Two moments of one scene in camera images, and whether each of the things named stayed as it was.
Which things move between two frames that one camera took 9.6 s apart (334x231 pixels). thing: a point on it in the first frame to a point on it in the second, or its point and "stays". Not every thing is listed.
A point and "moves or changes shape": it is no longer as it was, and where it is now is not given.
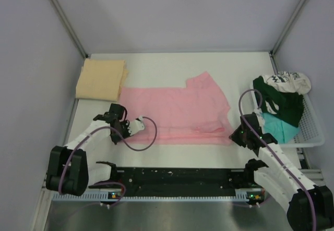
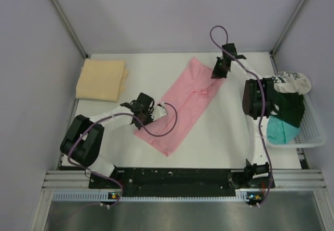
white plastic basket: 311,132 stays
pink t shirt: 195,114 moves or changes shape
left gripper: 126,125 to 149,111
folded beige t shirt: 101,80 stays
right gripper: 235,136 to 215,73
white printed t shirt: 288,81 stays
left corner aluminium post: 64,18 stays
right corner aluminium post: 289,23 stays
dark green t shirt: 290,104 stays
